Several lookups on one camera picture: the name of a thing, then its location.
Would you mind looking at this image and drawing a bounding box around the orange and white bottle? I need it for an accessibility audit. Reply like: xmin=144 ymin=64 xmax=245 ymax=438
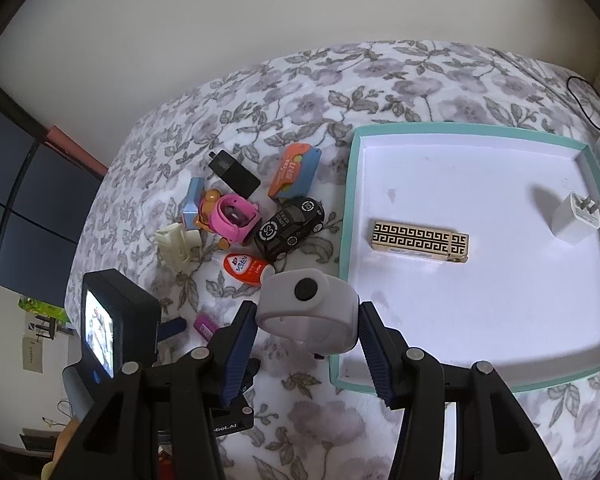
xmin=211 ymin=252 xmax=277 ymax=288

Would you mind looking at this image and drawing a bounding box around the paper tag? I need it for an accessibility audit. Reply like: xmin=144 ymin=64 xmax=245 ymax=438
xmin=22 ymin=335 xmax=46 ymax=373

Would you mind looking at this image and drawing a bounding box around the purple small item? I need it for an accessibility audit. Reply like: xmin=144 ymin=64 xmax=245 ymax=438
xmin=194 ymin=313 xmax=221 ymax=342

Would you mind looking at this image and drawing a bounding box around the gold patterned lighter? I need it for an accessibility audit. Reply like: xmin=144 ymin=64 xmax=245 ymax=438
xmin=369 ymin=220 xmax=471 ymax=264

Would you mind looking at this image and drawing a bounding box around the pink watch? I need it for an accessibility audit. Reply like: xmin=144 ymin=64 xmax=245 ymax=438
xmin=215 ymin=194 xmax=261 ymax=243

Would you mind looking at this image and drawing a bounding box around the black rectangular device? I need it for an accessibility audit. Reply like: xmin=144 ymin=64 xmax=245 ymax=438
xmin=208 ymin=149 xmax=261 ymax=200

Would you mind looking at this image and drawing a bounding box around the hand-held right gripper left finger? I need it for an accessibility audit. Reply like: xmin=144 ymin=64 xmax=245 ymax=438
xmin=42 ymin=301 xmax=259 ymax=480

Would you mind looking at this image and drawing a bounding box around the orange toy dog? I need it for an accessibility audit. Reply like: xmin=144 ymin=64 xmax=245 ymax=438
xmin=197 ymin=187 xmax=233 ymax=251

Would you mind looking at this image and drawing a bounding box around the salmon board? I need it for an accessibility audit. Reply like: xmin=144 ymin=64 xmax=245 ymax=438
xmin=42 ymin=125 xmax=108 ymax=178

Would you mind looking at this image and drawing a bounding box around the white charger plug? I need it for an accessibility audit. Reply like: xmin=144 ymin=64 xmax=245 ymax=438
xmin=548 ymin=191 xmax=600 ymax=247

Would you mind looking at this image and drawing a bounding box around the teal tray box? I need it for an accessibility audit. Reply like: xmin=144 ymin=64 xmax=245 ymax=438
xmin=328 ymin=123 xmax=600 ymax=395

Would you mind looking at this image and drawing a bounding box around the black cable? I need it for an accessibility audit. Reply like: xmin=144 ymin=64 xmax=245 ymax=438
xmin=566 ymin=76 xmax=600 ymax=137

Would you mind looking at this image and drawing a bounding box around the cream plastic toy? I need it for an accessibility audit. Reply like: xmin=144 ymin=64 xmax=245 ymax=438
xmin=155 ymin=222 xmax=203 ymax=272

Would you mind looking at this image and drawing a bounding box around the dark wardrobe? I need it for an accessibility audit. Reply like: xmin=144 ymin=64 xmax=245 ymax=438
xmin=0 ymin=80 xmax=98 ymax=281

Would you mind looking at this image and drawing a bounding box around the grey wristband device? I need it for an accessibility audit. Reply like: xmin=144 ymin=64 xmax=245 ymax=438
xmin=256 ymin=268 xmax=359 ymax=358

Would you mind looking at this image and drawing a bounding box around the green item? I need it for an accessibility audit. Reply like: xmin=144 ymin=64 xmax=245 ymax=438
xmin=19 ymin=296 xmax=56 ymax=317

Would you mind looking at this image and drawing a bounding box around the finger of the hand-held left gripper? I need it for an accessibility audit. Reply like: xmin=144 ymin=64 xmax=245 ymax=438
xmin=237 ymin=356 xmax=262 ymax=397
xmin=159 ymin=316 xmax=187 ymax=342

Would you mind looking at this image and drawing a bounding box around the black toy car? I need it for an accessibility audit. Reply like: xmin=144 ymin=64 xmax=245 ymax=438
xmin=253 ymin=196 xmax=326 ymax=262

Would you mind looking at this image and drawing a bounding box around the orange and blue case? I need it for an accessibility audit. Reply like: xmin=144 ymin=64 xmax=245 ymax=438
xmin=267 ymin=142 xmax=323 ymax=201

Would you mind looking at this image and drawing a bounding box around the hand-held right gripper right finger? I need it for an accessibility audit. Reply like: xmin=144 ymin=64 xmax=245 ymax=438
xmin=357 ymin=302 xmax=563 ymax=480

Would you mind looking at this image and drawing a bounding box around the light blue small box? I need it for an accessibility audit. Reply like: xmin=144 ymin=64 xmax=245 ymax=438
xmin=182 ymin=177 xmax=204 ymax=228

